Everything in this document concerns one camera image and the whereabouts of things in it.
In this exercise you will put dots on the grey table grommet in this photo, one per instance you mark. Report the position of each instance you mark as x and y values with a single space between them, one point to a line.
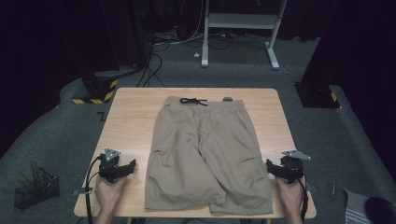
228 99

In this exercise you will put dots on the grey striped cloth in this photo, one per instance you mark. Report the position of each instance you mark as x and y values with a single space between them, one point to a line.
355 208

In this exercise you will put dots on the white metal stand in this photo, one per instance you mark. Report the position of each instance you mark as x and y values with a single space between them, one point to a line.
241 21

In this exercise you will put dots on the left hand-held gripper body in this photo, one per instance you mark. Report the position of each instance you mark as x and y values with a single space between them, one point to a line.
109 166

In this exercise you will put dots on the person's right hand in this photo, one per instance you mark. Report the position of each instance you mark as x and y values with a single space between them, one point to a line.
291 194

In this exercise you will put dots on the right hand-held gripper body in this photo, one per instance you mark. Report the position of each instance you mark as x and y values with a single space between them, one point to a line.
292 168

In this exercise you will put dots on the black yellow striped stand base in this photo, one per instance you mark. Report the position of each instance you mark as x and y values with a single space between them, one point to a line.
99 90

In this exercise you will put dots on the black rounded object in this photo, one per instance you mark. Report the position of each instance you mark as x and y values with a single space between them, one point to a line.
381 211

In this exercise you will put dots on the person's left hand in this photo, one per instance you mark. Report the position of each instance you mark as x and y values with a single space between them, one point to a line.
109 194

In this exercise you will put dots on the khaki shorts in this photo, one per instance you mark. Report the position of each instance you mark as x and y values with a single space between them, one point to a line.
202 140

